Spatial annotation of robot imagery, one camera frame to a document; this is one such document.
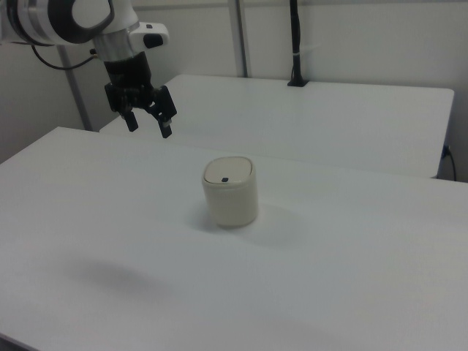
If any black power cable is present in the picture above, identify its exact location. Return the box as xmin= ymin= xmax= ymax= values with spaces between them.
xmin=442 ymin=145 xmax=458 ymax=181

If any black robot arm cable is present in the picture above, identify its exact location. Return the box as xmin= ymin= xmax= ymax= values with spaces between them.
xmin=30 ymin=43 xmax=99 ymax=71

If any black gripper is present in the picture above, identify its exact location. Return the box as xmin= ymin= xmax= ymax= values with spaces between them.
xmin=103 ymin=50 xmax=178 ymax=140

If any white side table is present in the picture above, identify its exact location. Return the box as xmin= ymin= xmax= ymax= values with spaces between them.
xmin=99 ymin=74 xmax=456 ymax=180

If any grey metal wall post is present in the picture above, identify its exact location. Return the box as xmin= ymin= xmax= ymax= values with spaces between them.
xmin=57 ymin=45 xmax=93 ymax=132
xmin=227 ymin=0 xmax=254 ymax=78

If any cream trash bin with lid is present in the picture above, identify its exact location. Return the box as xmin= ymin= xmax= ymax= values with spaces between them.
xmin=201 ymin=156 xmax=260 ymax=230

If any black camera stand pole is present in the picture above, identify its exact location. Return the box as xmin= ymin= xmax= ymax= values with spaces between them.
xmin=287 ymin=0 xmax=310 ymax=88

